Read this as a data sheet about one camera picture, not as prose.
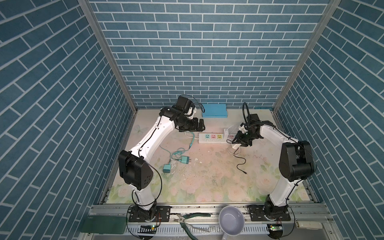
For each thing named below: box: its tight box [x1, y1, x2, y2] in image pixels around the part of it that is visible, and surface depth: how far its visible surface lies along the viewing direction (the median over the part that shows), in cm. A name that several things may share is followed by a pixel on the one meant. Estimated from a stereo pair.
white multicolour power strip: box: [198, 133, 237, 144], surface depth 101 cm
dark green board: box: [80, 215, 127, 235], surface depth 71 cm
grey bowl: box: [218, 205, 245, 240], surface depth 71 cm
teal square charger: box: [162, 164, 171, 173], surface depth 90 cm
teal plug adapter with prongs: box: [178, 156, 192, 165], surface depth 93 cm
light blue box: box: [202, 104, 228, 118], surface depth 121 cm
